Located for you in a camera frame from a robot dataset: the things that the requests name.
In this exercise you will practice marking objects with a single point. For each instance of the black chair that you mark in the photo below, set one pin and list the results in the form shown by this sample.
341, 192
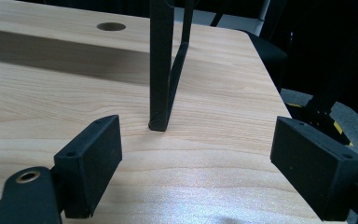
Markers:
268, 51

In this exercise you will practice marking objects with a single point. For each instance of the black upright folded stand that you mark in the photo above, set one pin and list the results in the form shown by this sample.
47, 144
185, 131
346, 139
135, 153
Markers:
160, 77

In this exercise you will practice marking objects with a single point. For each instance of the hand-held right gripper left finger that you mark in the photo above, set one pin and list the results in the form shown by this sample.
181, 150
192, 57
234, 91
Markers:
88, 165

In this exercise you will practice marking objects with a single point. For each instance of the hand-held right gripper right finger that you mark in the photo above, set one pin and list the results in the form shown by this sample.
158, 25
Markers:
315, 169

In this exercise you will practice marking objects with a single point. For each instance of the black stand with yellow tape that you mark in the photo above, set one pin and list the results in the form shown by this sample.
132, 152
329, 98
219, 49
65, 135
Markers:
321, 113

